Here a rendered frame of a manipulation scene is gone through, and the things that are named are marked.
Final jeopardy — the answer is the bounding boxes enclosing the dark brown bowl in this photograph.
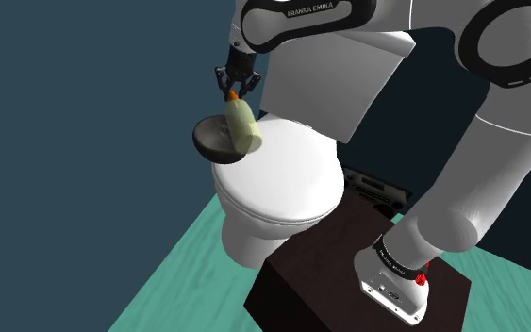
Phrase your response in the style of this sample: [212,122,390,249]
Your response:
[191,114,248,165]

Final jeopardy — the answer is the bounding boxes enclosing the pale yellow bottle orange cap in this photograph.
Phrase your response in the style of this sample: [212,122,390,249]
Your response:
[224,89,264,156]

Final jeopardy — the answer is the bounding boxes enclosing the dark brown robot stand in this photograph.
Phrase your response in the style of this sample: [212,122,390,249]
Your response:
[242,186,473,332]

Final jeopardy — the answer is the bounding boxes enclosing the white toilet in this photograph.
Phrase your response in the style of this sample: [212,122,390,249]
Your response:
[211,29,417,270]

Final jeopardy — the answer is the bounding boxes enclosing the black electronic device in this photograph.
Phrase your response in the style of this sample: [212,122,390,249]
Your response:
[341,166,413,220]

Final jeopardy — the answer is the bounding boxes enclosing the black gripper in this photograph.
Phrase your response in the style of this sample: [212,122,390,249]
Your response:
[214,45,262,100]

